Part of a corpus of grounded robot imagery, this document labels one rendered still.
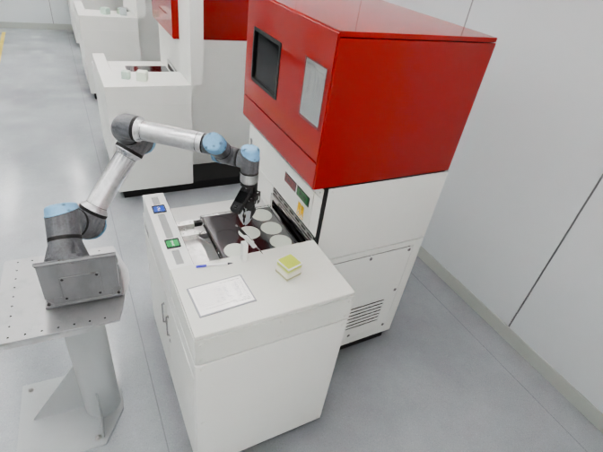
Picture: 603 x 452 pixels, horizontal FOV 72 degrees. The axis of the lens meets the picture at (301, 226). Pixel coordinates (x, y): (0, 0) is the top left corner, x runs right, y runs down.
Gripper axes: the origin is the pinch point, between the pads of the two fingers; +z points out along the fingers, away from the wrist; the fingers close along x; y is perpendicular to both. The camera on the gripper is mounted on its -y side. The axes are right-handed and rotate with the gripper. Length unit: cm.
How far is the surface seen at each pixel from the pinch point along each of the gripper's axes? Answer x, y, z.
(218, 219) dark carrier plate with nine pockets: 17.7, 8.7, 9.4
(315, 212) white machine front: -28.0, 11.0, -9.2
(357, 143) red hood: -38, 18, -42
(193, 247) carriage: 17.6, -12.8, 11.3
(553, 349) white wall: -171, 81, 80
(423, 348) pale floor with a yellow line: -101, 64, 100
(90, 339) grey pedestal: 41, -54, 41
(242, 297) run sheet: -18.9, -37.3, 2.8
